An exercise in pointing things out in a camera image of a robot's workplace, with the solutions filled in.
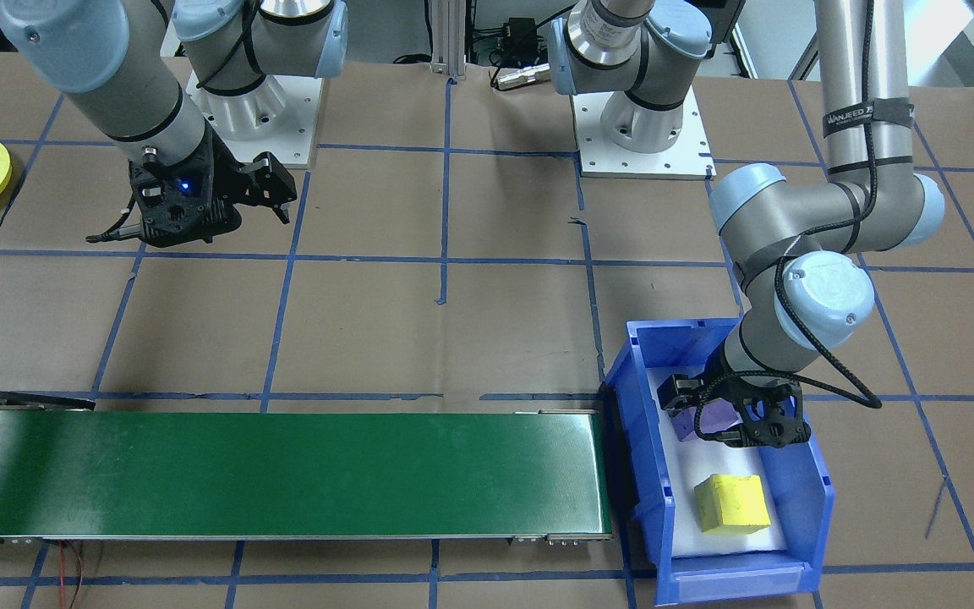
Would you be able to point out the green conveyor belt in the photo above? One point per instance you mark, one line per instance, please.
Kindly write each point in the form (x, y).
(284, 474)

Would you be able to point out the aluminium frame post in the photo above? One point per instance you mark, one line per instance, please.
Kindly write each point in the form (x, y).
(449, 34)

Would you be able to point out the silver cylindrical connector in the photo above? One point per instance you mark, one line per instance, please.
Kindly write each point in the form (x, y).
(521, 76)

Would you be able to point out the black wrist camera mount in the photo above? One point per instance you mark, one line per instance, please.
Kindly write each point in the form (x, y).
(178, 211)
(779, 423)

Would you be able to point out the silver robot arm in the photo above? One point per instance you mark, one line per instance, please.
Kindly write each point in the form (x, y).
(863, 68)
(115, 76)

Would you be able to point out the purple foam block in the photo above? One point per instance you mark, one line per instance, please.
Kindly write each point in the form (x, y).
(690, 427)

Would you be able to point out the blue plastic storage bin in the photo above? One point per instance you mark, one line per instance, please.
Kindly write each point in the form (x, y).
(741, 584)

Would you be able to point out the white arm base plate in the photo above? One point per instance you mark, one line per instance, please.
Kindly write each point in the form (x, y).
(597, 161)
(284, 152)

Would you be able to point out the yellow foam block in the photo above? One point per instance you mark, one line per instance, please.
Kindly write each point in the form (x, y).
(732, 503)

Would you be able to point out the white foam pad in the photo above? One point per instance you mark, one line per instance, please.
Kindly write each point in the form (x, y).
(690, 465)

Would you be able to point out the black electronics box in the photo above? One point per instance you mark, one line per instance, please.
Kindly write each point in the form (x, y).
(521, 34)

